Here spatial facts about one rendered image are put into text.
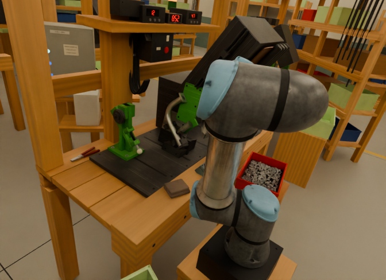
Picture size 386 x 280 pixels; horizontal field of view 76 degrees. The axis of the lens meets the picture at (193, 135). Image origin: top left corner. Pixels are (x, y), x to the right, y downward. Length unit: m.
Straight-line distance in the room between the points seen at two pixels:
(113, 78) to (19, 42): 0.43
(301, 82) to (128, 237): 0.76
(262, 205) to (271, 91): 0.40
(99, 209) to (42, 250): 1.13
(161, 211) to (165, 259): 0.99
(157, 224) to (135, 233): 0.09
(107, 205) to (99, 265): 0.95
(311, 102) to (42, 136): 1.07
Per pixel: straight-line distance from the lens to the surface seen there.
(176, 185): 1.12
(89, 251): 2.09
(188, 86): 1.35
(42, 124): 1.22
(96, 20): 1.22
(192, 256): 0.99
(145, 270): 0.82
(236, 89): 0.42
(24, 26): 1.11
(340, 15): 4.19
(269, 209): 0.75
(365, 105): 3.86
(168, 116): 1.38
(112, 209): 1.09
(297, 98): 0.44
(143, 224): 1.00
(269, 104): 0.43
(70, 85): 1.33
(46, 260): 2.12
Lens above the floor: 1.65
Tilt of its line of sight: 28 degrees down
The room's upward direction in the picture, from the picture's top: 8 degrees clockwise
